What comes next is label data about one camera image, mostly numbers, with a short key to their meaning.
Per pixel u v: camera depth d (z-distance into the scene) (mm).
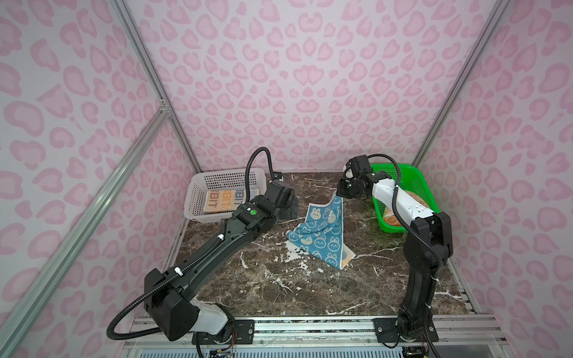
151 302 414
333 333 749
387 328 735
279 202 569
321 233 946
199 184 1060
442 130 1010
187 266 418
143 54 772
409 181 1132
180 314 379
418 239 470
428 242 509
